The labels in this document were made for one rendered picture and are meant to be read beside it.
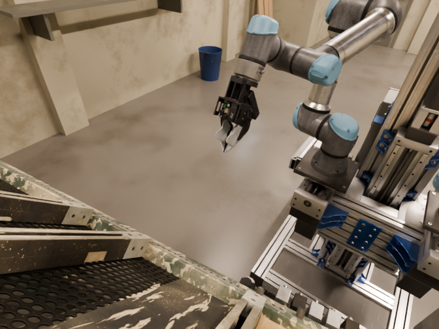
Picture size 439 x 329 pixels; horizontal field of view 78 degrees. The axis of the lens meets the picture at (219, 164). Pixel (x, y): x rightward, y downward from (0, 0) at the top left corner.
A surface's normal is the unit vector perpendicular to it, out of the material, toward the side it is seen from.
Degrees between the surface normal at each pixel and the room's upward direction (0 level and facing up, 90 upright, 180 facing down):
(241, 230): 0
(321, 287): 0
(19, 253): 90
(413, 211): 0
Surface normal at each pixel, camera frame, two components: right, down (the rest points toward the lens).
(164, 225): 0.04, -0.77
